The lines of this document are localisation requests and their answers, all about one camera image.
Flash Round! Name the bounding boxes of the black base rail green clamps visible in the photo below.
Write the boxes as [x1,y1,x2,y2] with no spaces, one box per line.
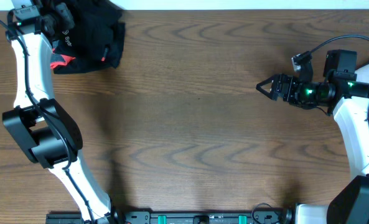
[45,208,296,224]

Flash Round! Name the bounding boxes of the folded black garment orange trim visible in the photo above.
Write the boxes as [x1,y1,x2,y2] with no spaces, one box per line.
[49,18,126,75]

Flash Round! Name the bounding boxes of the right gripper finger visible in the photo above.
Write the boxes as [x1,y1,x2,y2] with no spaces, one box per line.
[256,85,278,101]
[256,74,281,90]

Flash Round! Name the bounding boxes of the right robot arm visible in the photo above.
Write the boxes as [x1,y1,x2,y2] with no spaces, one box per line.
[256,50,369,223]

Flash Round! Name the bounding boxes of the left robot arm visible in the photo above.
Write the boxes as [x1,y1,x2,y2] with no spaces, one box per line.
[2,1,119,223]

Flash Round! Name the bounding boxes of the black shirt with white logo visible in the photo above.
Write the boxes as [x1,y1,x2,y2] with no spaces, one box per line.
[54,0,125,67]

